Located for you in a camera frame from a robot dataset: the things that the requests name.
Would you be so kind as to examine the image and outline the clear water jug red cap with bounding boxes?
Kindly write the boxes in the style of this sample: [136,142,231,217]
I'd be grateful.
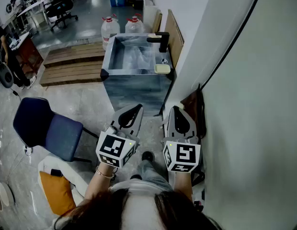
[125,13,146,34]
[101,13,121,51]

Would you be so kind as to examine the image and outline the red-brown desk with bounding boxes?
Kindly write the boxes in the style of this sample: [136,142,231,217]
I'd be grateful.
[9,32,44,75]

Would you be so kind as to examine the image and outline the long white table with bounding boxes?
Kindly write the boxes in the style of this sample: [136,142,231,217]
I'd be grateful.
[2,0,55,33]

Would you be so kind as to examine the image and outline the blue chair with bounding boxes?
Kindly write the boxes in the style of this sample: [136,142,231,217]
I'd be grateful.
[13,97,99,163]

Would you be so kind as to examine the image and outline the orange cushion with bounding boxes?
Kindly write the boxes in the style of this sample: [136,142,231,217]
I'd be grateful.
[39,171,77,217]

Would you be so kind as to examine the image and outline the large wooden board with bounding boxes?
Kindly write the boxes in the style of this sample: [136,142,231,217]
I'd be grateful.
[164,9,185,69]

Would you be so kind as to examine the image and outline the black power adapter cable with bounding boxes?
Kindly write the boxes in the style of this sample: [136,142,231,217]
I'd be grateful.
[11,87,22,102]

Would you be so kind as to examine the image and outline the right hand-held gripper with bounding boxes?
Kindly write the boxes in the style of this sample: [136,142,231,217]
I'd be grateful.
[162,106,201,173]

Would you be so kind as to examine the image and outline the black round chair back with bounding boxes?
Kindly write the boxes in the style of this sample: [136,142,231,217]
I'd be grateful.
[0,62,14,89]

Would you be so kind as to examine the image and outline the rose gold bracelet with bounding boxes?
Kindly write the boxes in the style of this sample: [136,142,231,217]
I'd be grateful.
[95,166,115,179]

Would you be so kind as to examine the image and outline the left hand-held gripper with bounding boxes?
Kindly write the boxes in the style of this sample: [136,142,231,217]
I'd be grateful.
[95,103,144,169]

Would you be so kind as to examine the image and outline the person's grey trousers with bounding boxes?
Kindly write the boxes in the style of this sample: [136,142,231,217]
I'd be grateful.
[137,159,174,191]

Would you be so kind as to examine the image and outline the wooden slatted platform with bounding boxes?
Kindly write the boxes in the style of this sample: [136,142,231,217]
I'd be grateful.
[39,42,106,87]

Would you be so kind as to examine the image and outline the black faucet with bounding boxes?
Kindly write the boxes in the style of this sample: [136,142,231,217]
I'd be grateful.
[146,32,170,53]

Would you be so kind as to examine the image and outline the black office chair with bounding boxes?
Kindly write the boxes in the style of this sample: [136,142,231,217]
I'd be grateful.
[44,0,79,31]

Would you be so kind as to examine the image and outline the round beige stool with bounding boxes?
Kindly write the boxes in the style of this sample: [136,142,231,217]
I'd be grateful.
[0,182,15,212]

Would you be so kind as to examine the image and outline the person's right forearm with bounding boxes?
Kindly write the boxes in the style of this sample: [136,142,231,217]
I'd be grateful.
[173,170,194,202]

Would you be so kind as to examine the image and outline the white armchair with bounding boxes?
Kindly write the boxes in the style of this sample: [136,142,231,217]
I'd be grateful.
[37,155,89,206]

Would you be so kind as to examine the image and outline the person's left forearm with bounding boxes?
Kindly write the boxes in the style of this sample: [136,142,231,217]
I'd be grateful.
[84,163,115,201]

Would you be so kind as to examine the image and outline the white cabinet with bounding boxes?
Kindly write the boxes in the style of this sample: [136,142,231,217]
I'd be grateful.
[142,0,161,33]

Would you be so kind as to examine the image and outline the small wooden board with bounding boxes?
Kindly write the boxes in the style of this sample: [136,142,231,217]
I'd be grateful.
[152,9,163,34]

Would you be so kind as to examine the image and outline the person's white shirt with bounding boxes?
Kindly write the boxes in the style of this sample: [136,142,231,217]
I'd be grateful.
[109,178,174,230]

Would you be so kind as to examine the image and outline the black wall cable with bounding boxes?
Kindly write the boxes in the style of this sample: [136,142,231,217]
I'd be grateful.
[201,0,265,90]

